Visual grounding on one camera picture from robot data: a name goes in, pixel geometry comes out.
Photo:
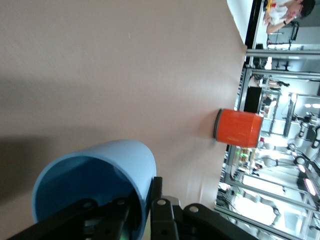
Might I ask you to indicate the light blue plastic cup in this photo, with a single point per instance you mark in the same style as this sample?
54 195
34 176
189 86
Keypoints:
130 162

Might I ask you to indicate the brown table mat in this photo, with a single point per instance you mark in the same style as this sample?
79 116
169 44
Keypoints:
100 62

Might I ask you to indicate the aluminium frame structure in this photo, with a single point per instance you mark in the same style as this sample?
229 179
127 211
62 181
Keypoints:
275 52

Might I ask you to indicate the black monitor panel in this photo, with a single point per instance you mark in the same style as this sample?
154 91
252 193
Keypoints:
252 100

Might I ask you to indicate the orange can-shaped container, grey lid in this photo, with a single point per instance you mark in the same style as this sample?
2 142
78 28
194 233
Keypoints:
237 127

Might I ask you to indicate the person in white shirt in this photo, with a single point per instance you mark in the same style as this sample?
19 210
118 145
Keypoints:
277 12

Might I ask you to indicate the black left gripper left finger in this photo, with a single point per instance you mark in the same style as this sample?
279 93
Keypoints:
75 220

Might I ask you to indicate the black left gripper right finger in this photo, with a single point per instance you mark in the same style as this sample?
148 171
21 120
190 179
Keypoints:
162 220

